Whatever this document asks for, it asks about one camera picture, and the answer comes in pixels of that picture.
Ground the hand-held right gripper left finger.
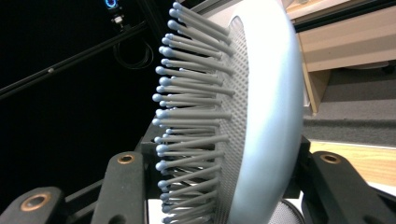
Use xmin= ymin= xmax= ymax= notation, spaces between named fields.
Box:
xmin=91 ymin=124 xmax=163 ymax=224

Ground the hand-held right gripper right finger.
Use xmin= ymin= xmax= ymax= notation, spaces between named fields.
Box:
xmin=284 ymin=135 xmax=396 ymax=224

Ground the black mesh pen holder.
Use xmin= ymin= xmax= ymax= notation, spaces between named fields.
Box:
xmin=266 ymin=199 xmax=306 ymax=224

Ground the light blue hairbrush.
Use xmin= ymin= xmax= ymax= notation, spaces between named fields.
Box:
xmin=151 ymin=0 xmax=308 ymax=224

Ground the wooden shelf furniture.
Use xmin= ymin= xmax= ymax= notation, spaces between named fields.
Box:
xmin=284 ymin=0 xmax=396 ymax=115

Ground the coiled black cable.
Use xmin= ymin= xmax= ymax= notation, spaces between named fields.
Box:
xmin=112 ymin=39 xmax=155 ymax=70

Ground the black slanted frame bar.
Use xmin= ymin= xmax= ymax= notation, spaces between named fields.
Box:
xmin=0 ymin=21 xmax=148 ymax=101

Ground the black horizontal frame bar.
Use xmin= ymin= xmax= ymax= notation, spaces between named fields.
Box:
xmin=293 ymin=0 xmax=396 ymax=34

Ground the camera with blue ring light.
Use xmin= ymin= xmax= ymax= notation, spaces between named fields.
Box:
xmin=104 ymin=0 xmax=126 ymax=32

